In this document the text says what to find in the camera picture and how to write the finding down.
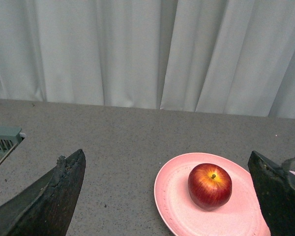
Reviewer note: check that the grey green plastic crate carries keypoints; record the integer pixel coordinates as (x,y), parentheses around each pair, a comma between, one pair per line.
(10,138)

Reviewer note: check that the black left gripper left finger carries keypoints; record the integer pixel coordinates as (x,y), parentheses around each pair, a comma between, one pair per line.
(46,207)

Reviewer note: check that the pink round plate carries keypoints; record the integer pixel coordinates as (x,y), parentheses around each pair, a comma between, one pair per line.
(240,216)

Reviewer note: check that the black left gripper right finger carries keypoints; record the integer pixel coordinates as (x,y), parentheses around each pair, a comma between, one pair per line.
(275,189)

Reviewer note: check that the pale grey curtain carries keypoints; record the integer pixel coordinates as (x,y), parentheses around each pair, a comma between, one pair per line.
(214,56)

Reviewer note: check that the red apple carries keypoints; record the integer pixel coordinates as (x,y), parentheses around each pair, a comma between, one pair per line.
(209,186)

